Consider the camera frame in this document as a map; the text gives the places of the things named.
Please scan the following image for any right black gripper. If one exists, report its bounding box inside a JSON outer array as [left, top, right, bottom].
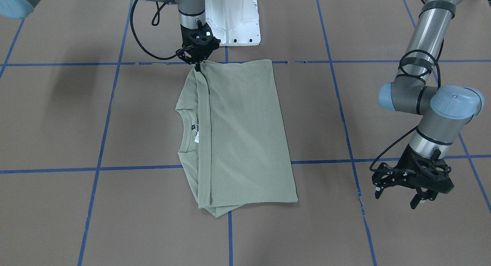
[[176, 43, 220, 72]]

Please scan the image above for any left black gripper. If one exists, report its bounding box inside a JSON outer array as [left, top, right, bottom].
[[372, 146, 454, 210]]

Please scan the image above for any olive green long-sleeve shirt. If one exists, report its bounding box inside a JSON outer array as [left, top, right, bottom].
[[175, 59, 298, 218]]

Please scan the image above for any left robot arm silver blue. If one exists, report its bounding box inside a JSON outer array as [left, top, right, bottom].
[[370, 0, 485, 209]]

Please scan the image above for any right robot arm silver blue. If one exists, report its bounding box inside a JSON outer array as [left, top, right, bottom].
[[0, 0, 220, 72]]

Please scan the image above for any white shirt hang tag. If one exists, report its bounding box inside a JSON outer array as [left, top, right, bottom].
[[191, 123, 199, 143]]

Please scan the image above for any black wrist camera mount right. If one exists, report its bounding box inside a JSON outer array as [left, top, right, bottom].
[[180, 23, 220, 50]]

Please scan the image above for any white central pedestal column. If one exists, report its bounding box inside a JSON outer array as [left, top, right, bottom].
[[205, 0, 261, 47]]

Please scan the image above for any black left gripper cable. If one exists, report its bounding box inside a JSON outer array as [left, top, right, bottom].
[[369, 47, 442, 172]]

